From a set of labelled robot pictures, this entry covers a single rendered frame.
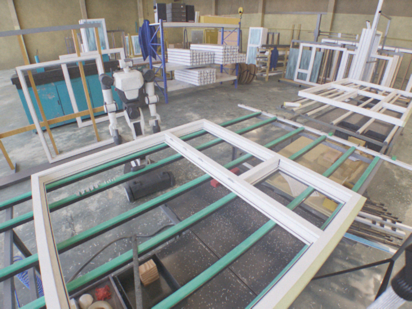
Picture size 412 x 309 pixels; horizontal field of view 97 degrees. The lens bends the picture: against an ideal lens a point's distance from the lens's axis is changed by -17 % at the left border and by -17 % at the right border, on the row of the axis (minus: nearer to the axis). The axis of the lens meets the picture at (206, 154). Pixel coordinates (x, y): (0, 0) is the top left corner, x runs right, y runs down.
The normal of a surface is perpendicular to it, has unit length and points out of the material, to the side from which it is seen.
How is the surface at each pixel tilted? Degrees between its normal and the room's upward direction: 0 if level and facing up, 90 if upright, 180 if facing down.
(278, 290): 0
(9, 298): 0
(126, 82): 90
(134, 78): 90
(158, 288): 0
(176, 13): 90
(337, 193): 90
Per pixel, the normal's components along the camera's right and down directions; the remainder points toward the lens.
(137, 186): 0.38, -0.30
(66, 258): 0.00, -0.86
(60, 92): 0.63, 0.40
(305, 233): -0.78, 0.32
